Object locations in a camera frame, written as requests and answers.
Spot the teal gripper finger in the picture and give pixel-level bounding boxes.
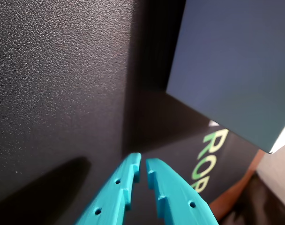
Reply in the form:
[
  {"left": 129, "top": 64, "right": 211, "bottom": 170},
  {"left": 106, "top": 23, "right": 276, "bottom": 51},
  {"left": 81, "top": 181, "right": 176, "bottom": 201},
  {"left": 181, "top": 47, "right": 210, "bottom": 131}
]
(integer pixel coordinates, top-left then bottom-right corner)
[
  {"left": 146, "top": 158, "right": 219, "bottom": 225},
  {"left": 74, "top": 152, "right": 142, "bottom": 225}
]

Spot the white cardboard box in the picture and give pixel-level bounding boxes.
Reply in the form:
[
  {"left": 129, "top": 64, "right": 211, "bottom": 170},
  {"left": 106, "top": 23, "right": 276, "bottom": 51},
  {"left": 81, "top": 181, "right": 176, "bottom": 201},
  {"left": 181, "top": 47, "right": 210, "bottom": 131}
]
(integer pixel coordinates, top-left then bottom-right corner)
[{"left": 165, "top": 0, "right": 285, "bottom": 155}]

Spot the black mat with ROBO print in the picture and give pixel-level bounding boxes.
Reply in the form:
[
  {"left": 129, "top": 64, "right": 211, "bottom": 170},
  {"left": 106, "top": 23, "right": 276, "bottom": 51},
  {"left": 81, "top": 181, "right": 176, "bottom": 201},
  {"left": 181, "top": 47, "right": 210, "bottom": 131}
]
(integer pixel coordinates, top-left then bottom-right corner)
[{"left": 0, "top": 0, "right": 260, "bottom": 225}]

